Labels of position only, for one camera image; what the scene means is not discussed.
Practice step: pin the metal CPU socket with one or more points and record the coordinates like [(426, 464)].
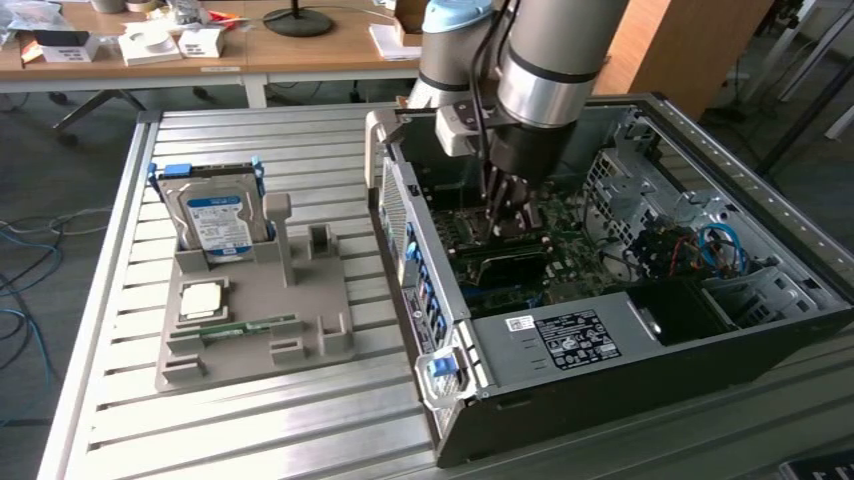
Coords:
[(470, 227)]

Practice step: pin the clear plastic bag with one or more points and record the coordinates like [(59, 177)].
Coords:
[(34, 15)]

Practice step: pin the silver CPU chip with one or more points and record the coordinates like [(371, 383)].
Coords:
[(200, 300)]

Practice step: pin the grey parts rack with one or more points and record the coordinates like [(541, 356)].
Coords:
[(261, 300)]

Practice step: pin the black round lamp base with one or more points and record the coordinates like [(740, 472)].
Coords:
[(297, 22)]

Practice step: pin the green motherboard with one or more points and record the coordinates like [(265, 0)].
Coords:
[(581, 260)]

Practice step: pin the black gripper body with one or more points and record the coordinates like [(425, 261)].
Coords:
[(530, 150)]

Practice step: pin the grey metal disk bay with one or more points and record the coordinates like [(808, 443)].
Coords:
[(621, 195)]

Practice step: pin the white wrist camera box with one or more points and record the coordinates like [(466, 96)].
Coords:
[(454, 130)]

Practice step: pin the grey power supply unit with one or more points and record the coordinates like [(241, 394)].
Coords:
[(507, 350)]

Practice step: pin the black and green graphics card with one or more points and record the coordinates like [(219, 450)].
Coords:
[(514, 269)]

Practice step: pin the wooden desk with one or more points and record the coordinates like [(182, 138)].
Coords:
[(301, 55)]

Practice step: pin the wooden cabinet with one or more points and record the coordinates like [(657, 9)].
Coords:
[(688, 50)]

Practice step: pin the white paper stack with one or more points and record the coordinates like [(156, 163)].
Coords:
[(394, 45)]

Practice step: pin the grey cup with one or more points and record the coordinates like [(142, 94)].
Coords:
[(108, 6)]

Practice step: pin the beige tape roll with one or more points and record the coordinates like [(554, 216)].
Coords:
[(142, 5)]

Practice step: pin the hard disk with blue rails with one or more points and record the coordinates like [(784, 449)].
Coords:
[(214, 220)]

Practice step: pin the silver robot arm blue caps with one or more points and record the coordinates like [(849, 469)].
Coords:
[(554, 60)]

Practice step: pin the small white box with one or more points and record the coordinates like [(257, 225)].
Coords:
[(200, 44)]

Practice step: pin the brown cardboard box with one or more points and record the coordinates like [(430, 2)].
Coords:
[(409, 17)]

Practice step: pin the white box with black flap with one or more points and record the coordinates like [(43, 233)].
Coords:
[(67, 47)]

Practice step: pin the black open PC case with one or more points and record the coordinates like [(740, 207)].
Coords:
[(601, 410)]

